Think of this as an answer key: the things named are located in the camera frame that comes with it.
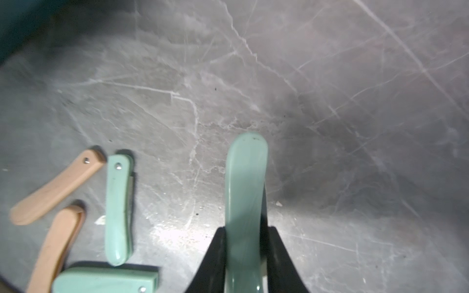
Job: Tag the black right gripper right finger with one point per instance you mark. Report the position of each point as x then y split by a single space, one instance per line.
282 276

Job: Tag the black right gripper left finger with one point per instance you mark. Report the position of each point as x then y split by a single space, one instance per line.
210 277

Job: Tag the mint knife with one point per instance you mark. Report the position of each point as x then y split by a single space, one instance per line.
119 192
245 173

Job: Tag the mint knife horizontal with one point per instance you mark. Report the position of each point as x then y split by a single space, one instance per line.
105 280

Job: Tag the teal drawer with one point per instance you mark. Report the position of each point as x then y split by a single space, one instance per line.
20 18

